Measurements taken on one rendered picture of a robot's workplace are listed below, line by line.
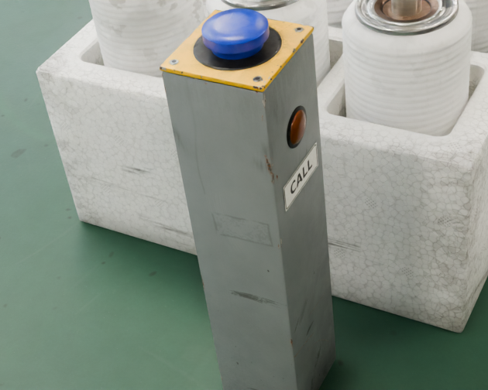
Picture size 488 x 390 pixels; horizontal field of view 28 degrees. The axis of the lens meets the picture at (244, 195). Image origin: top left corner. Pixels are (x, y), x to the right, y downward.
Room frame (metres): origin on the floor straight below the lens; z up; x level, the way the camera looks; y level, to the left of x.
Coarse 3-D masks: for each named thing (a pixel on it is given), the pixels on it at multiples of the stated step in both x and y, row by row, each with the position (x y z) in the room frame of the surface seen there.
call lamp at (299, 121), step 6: (300, 114) 0.48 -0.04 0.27; (294, 120) 0.48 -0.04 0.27; (300, 120) 0.48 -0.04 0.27; (306, 120) 0.49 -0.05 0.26; (294, 126) 0.48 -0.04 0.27; (300, 126) 0.48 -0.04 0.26; (294, 132) 0.48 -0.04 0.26; (300, 132) 0.48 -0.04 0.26; (294, 138) 0.48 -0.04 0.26; (300, 138) 0.48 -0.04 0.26; (294, 144) 0.48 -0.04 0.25
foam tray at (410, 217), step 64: (64, 64) 0.73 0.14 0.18; (64, 128) 0.72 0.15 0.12; (128, 128) 0.68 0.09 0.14; (320, 128) 0.59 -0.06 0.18; (384, 128) 0.58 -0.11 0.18; (128, 192) 0.69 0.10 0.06; (384, 192) 0.55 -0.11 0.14; (448, 192) 0.53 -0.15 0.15; (384, 256) 0.55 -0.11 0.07; (448, 256) 0.53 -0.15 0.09; (448, 320) 0.52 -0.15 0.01
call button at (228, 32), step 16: (224, 16) 0.51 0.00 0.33; (240, 16) 0.51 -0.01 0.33; (256, 16) 0.51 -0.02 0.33; (208, 32) 0.50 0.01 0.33; (224, 32) 0.49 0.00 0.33; (240, 32) 0.49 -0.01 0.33; (256, 32) 0.49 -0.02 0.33; (208, 48) 0.49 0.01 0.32; (224, 48) 0.49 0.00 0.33; (240, 48) 0.48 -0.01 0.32; (256, 48) 0.49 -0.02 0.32
